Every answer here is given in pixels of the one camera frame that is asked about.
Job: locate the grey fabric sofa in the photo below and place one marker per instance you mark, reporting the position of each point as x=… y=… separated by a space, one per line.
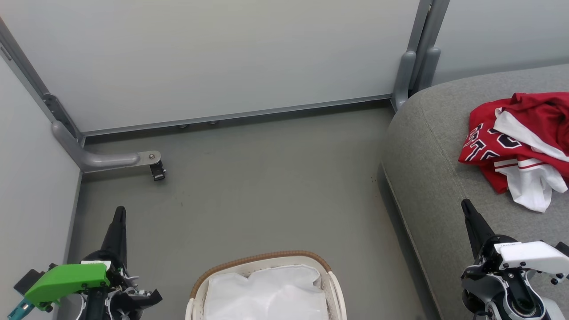
x=435 y=155

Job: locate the small black caster wheel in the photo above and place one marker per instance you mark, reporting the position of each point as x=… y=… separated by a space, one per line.
x=158 y=171

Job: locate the grey aluminium partition rail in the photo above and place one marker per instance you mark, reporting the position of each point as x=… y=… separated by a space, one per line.
x=231 y=114

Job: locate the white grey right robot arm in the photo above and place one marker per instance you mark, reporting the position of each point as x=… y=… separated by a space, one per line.
x=551 y=311

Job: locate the grey curved partition foot bracket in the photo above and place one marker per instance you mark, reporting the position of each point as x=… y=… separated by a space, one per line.
x=104 y=160

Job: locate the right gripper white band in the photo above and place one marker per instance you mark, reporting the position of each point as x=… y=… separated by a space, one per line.
x=533 y=258

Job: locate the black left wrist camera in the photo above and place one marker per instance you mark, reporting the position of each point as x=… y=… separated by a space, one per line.
x=29 y=278

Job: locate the grey rounded partition foot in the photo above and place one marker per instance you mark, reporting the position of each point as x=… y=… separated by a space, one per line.
x=429 y=66
x=403 y=78

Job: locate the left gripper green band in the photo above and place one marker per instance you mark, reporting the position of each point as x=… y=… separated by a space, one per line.
x=66 y=282

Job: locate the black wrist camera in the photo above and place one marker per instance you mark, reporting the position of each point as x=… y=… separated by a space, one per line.
x=29 y=278
x=563 y=249

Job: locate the white fabric basket liner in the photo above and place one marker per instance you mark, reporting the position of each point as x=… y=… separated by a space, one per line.
x=266 y=293

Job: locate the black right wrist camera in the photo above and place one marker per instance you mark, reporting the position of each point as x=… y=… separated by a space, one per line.
x=563 y=249

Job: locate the red basketball jersey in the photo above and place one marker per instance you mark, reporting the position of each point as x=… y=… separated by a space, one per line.
x=484 y=149

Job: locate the white laundry basket brown rim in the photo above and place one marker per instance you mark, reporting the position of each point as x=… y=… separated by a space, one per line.
x=338 y=295

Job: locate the grey aluminium partition post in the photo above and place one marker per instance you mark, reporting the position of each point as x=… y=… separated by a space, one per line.
x=426 y=22
x=31 y=82

